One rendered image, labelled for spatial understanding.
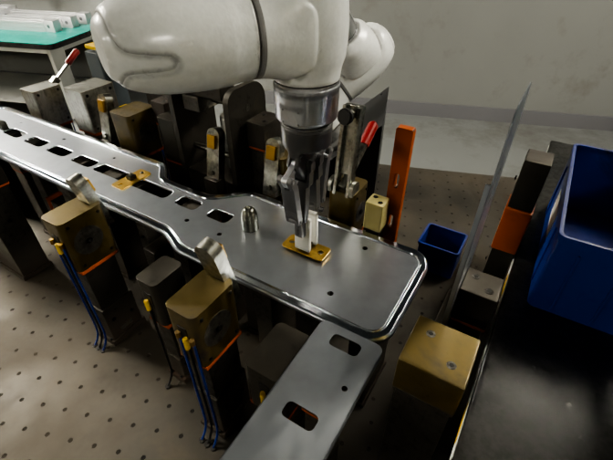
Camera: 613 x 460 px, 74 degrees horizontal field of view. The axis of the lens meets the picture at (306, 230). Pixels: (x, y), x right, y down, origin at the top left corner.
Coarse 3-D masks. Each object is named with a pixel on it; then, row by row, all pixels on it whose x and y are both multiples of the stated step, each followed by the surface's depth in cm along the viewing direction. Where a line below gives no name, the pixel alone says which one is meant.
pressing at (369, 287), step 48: (0, 144) 106; (48, 144) 106; (96, 144) 106; (96, 192) 88; (144, 192) 88; (192, 192) 88; (240, 192) 88; (192, 240) 75; (240, 240) 75; (336, 240) 75; (384, 240) 75; (288, 288) 66; (336, 288) 66; (384, 288) 66; (384, 336) 59
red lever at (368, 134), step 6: (372, 126) 81; (378, 126) 82; (366, 132) 81; (372, 132) 81; (366, 138) 80; (372, 138) 81; (360, 144) 80; (366, 144) 80; (360, 150) 80; (360, 156) 80; (342, 180) 78; (342, 186) 78
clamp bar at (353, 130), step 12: (348, 108) 72; (360, 108) 70; (348, 120) 69; (360, 120) 71; (348, 132) 74; (360, 132) 73; (348, 144) 75; (348, 156) 76; (336, 168) 77; (348, 168) 76; (336, 180) 78; (348, 180) 77; (336, 192) 79
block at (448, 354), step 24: (432, 336) 51; (456, 336) 51; (408, 360) 48; (432, 360) 48; (456, 360) 48; (408, 384) 50; (432, 384) 48; (456, 384) 46; (408, 408) 54; (432, 408) 51; (456, 408) 48; (384, 432) 60; (408, 432) 57; (432, 432) 54; (384, 456) 64; (408, 456) 61; (432, 456) 63
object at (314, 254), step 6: (288, 240) 74; (294, 240) 75; (288, 246) 73; (294, 246) 73; (312, 246) 73; (318, 246) 73; (324, 246) 73; (300, 252) 72; (306, 252) 72; (312, 252) 72; (324, 252) 72; (318, 258) 70
